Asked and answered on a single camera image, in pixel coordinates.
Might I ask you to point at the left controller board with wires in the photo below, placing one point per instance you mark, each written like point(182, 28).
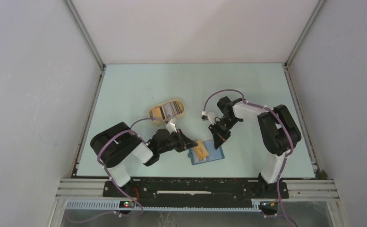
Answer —
point(130, 204)

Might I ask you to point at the right controller board with wires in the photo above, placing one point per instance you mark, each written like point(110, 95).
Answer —
point(269, 205)

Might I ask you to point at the aluminium frame front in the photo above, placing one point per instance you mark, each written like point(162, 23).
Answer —
point(87, 194)

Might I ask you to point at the controller board with wires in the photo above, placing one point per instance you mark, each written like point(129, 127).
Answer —
point(130, 204)
point(269, 205)

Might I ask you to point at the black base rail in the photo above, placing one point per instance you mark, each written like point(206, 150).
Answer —
point(226, 192)

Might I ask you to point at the white strip on rail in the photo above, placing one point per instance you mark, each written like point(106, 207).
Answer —
point(182, 192)

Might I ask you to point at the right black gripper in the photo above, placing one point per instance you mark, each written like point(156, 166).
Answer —
point(218, 140)

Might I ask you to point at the blue leather card holder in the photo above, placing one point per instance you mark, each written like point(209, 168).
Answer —
point(213, 154)

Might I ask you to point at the gold credit card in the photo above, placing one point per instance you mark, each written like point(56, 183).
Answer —
point(201, 150)

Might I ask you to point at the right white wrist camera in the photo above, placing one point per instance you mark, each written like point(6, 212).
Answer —
point(210, 116)

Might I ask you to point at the beige oval card tray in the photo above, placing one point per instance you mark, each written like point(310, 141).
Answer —
point(157, 120)

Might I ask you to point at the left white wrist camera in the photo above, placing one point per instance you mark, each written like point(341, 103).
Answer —
point(171, 125)

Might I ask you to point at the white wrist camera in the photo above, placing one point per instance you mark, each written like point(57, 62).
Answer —
point(171, 125)
point(210, 116)

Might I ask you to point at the stack of cards in tray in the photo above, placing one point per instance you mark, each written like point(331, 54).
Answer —
point(166, 110)

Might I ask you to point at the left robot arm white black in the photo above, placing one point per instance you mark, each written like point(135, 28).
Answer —
point(118, 142)

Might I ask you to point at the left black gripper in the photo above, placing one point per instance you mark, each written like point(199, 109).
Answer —
point(184, 143)

